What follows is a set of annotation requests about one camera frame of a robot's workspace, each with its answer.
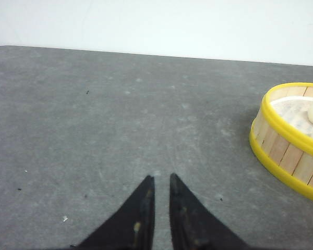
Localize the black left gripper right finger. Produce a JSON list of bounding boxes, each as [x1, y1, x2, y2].
[[169, 173, 250, 249]]

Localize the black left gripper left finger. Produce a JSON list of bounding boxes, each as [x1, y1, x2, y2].
[[75, 175, 155, 249]]

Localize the wooden steamer basket yellow rims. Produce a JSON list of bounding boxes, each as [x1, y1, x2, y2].
[[249, 82, 313, 200]]

